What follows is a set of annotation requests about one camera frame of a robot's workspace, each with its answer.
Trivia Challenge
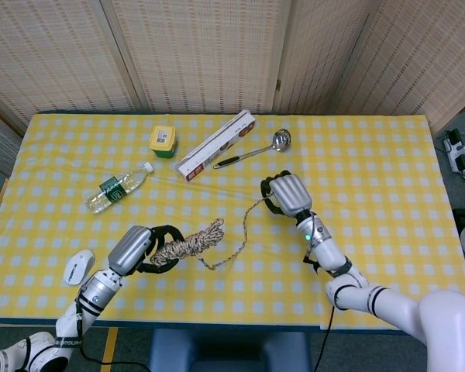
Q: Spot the blue chair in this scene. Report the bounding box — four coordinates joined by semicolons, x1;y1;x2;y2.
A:
149;328;311;372

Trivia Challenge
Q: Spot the yellow white checkered tablecloth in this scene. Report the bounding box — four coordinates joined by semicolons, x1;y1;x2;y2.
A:
0;112;465;332

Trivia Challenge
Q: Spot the braided speckled rope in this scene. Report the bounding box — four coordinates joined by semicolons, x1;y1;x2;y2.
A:
150;195;276;272

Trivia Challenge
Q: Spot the steel ladle with black handle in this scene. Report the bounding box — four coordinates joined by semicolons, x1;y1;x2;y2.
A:
212;128;292;170

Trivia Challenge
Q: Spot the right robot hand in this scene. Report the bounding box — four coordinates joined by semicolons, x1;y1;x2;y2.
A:
260;170;313;219

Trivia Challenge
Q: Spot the clear plastic water bottle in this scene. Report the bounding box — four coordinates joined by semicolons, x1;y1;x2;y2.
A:
83;161;155;215

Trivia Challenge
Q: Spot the white computer mouse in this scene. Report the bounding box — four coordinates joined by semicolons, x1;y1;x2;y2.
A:
63;249;96;286

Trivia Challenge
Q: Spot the white power strip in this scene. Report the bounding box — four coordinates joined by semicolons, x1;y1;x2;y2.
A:
443;129;465;174

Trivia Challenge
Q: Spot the green container with yellow lid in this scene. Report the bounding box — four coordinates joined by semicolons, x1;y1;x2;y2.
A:
148;125;178;160

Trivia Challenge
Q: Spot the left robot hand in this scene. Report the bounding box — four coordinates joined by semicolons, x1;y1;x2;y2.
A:
107;223;186;277

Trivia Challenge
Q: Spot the long white cardboard box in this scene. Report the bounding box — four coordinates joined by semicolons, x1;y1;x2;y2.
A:
176;109;257;183

